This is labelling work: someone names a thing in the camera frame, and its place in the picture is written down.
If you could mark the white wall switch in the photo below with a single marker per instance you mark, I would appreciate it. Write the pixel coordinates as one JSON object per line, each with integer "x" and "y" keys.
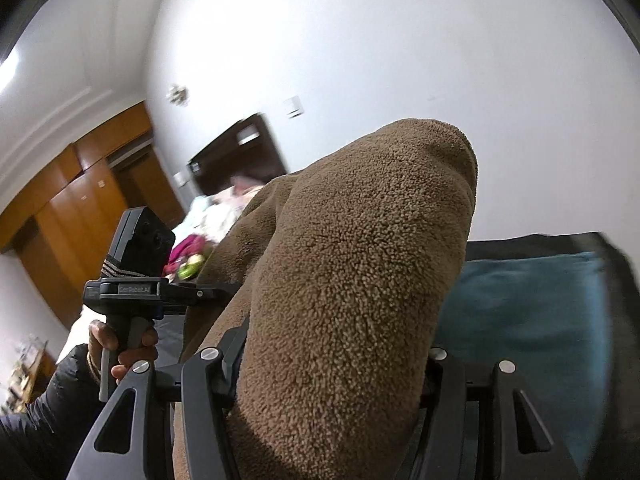
{"x": 293, "y": 106}

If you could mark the cluttered wooden side table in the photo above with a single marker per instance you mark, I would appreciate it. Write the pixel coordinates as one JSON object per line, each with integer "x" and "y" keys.
{"x": 30, "y": 365}

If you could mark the person's left hand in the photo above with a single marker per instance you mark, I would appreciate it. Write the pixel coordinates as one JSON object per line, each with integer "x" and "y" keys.
{"x": 100, "y": 337}

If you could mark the pink pillow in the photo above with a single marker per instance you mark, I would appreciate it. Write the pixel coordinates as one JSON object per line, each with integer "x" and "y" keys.
{"x": 245, "y": 190}

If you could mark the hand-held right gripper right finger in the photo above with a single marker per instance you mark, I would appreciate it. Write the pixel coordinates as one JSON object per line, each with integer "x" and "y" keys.
{"x": 442, "y": 375}

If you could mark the green toy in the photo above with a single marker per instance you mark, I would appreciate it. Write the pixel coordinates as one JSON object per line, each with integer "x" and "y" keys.
{"x": 190, "y": 270}

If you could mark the white blanket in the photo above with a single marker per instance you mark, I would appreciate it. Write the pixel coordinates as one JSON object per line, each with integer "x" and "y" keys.
{"x": 80, "y": 327}

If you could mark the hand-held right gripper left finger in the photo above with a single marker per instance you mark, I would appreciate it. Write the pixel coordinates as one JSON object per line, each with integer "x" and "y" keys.
{"x": 235, "y": 355}

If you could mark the blue fleece garment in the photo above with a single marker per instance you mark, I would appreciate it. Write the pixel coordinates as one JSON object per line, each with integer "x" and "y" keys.
{"x": 525, "y": 320}

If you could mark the wooden wardrobe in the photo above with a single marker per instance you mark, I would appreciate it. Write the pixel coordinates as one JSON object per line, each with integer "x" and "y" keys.
{"x": 65, "y": 220}

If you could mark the brown fleece sweatshirt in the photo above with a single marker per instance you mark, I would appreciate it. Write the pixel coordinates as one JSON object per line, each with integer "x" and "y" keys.
{"x": 340, "y": 285}

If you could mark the magenta cloth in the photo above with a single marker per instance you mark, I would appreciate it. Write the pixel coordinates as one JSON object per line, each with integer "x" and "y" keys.
{"x": 185, "y": 250}

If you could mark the wall ornament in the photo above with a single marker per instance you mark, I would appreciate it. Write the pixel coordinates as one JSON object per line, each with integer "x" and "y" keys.
{"x": 177, "y": 94}

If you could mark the person's left forearm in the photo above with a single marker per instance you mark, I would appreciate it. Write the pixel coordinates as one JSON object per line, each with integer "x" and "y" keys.
{"x": 45, "y": 410}

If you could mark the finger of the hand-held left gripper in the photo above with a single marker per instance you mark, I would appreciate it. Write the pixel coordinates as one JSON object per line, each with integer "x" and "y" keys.
{"x": 210, "y": 291}

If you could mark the small wall socket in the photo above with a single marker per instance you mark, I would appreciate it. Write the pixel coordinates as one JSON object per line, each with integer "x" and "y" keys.
{"x": 180, "y": 178}

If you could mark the white clothes pile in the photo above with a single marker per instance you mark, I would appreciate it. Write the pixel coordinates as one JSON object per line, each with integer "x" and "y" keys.
{"x": 215, "y": 220}

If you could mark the dark wooden headboard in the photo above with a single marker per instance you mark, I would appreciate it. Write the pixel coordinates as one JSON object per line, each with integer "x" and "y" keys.
{"x": 240, "y": 160}

